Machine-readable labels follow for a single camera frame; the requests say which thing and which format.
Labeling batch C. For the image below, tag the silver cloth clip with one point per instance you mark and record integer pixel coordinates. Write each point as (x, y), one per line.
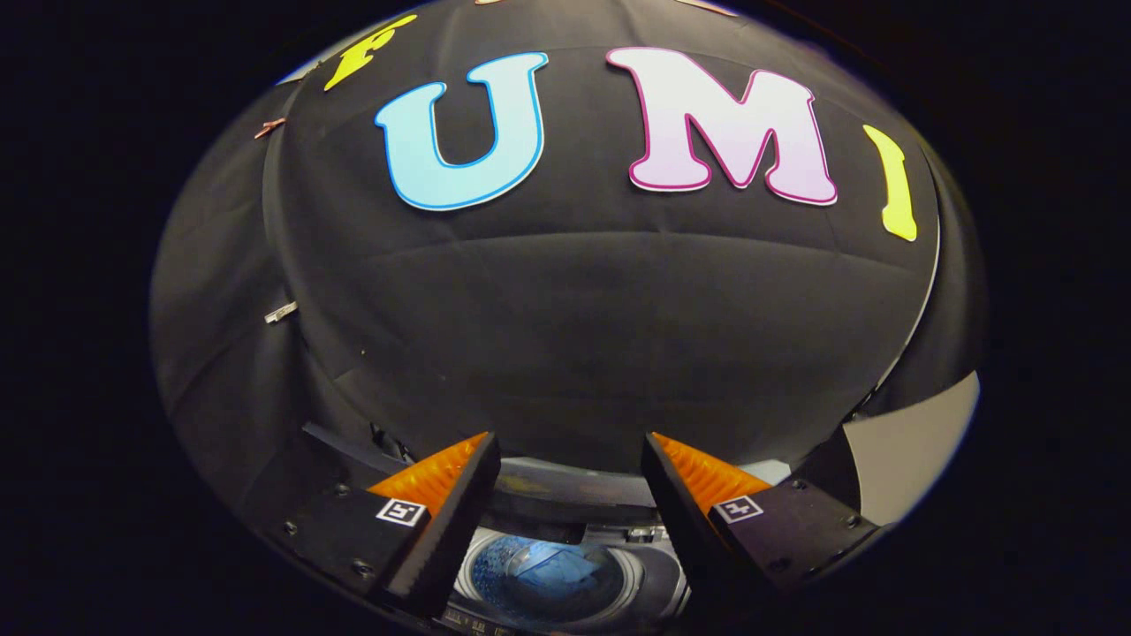
(281, 312)

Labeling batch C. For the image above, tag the grey washing machine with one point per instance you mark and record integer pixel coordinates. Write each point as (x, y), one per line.
(574, 508)

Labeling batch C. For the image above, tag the light blue shirt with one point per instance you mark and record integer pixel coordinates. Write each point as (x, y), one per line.
(557, 570)

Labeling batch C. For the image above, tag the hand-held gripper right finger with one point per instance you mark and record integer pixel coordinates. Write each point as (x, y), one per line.
(680, 530)

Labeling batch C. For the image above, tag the copper cloth clip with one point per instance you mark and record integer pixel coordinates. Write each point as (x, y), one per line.
(269, 126)

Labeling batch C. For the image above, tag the grey side stand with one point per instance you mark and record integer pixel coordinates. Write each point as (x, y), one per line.
(910, 442)

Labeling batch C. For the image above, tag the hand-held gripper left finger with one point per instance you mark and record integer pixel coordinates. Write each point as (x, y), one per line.
(455, 530)

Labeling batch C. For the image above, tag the black backdrop cloth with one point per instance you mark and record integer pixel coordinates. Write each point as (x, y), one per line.
(574, 336)

